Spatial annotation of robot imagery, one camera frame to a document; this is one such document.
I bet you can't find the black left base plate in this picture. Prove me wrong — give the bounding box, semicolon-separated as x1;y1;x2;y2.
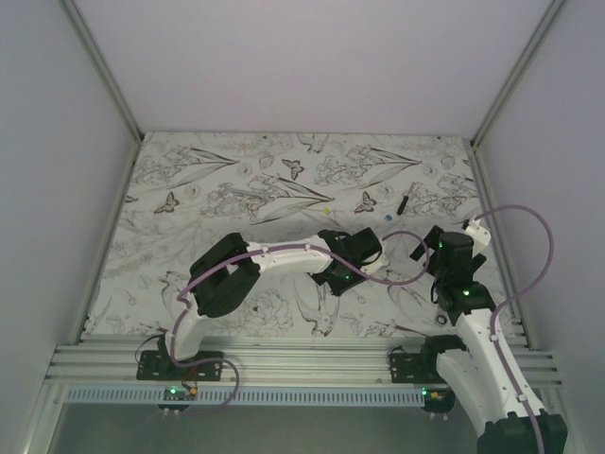
135;349;224;382

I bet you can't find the black handled screwdriver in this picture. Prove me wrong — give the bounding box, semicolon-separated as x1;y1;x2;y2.
396;183;415;217

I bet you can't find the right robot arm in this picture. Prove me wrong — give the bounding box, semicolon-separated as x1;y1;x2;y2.
419;223;568;453

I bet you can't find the right controller board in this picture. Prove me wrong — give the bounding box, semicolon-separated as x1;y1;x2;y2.
422;388;457;420

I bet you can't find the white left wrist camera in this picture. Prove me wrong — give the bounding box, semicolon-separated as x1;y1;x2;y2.
361;254;389;275

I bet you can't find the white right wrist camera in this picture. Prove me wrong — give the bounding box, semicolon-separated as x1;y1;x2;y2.
463;217;492;256

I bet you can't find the slotted cable duct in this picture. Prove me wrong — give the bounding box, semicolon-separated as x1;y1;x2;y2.
65;385;424;408

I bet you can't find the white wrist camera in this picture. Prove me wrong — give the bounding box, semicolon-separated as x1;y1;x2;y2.
463;217;492;256
361;254;389;275

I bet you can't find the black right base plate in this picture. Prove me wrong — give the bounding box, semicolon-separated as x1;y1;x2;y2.
388;349;445;385

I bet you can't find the controller board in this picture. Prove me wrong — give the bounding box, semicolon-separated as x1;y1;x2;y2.
422;388;457;420
158;384;198;416

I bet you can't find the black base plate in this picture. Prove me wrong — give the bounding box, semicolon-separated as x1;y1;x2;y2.
388;349;445;385
135;349;224;382

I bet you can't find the left controller board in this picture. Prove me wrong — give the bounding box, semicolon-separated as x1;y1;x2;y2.
158;384;198;416

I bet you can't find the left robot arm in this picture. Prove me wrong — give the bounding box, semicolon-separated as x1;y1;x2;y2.
158;228;389;380

